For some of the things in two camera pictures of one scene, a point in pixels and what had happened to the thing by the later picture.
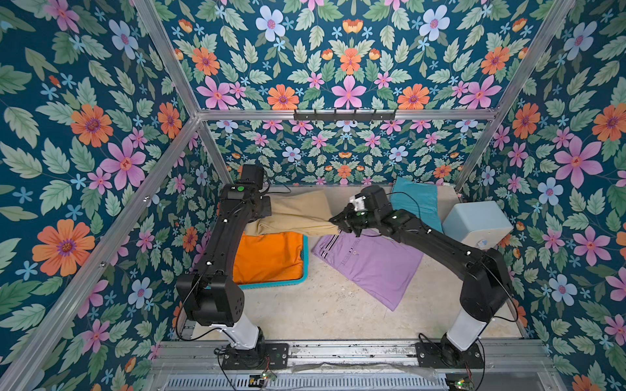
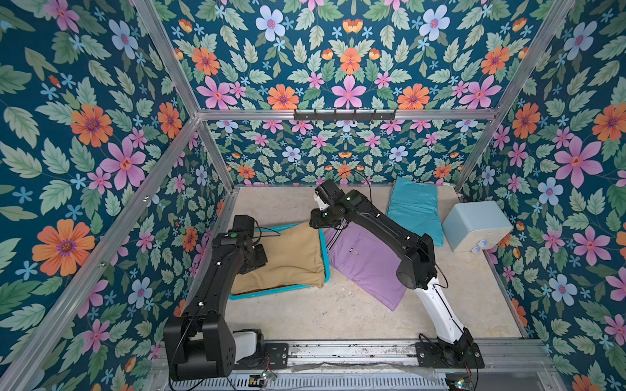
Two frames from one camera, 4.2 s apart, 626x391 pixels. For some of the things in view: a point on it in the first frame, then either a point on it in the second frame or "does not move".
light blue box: (482, 222) does not move
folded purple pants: (383, 266) does not move
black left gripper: (266, 208) -> (262, 258)
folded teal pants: (420, 199) does not move
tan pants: (296, 213) -> (294, 257)
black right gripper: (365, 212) -> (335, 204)
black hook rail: (344, 116) does not move
